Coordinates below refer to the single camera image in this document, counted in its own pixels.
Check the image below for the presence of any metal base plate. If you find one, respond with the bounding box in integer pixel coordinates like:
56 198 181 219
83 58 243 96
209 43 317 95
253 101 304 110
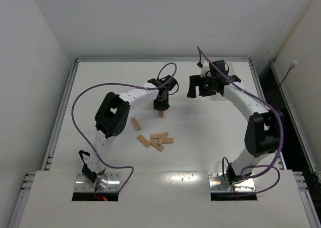
74 172 121 193
208 172 255 194

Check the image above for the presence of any wood block four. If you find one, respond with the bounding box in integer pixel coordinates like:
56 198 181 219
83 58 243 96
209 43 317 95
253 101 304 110
137 134 150 148

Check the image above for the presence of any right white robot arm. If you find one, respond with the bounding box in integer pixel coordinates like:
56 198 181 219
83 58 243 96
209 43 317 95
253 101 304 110
187 60 283 184

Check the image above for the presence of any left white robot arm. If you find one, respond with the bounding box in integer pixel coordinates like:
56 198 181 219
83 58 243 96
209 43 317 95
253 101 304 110
79 75 178 184

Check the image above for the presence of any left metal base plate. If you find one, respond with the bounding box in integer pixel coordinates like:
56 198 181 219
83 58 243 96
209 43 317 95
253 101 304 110
74 172 121 193

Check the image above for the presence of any black base cable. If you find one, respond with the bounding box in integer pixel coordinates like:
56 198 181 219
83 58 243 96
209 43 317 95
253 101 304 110
222 156 233 181

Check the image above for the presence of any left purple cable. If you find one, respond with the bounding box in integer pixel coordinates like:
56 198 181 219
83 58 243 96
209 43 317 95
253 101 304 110
71 62 178 196

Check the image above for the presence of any wood block six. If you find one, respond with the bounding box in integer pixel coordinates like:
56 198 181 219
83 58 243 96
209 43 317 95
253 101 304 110
150 139 164 152

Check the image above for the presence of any wood block seven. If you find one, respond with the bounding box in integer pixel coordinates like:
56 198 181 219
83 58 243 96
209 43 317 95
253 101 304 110
150 133 164 139

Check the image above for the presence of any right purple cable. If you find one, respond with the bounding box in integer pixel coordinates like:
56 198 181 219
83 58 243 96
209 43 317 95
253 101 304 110
196 46 284 195

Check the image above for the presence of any wood block three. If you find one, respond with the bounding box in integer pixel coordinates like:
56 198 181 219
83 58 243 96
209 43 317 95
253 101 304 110
130 117 141 131

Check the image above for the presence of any white rectangular box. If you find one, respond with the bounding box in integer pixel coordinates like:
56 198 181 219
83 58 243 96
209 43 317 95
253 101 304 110
212 61 241 101

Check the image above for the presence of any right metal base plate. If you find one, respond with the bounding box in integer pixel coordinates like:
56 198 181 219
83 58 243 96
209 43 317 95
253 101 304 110
208 172 255 194

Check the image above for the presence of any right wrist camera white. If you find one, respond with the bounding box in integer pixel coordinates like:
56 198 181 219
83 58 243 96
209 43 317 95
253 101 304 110
197 61 211 78

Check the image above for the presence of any wood block five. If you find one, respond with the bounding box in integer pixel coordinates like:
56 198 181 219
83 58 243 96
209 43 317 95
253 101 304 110
163 138 174 144

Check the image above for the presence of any black wall cable white plug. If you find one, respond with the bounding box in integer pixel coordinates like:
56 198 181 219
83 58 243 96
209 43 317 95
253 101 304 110
265 60 298 98

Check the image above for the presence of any purple cable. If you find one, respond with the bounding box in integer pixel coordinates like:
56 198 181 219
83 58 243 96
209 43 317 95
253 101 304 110
71 62 178 196
196 46 284 195

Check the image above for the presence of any wood block eight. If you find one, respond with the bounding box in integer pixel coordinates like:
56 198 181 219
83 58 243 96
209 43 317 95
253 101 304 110
158 131 169 145

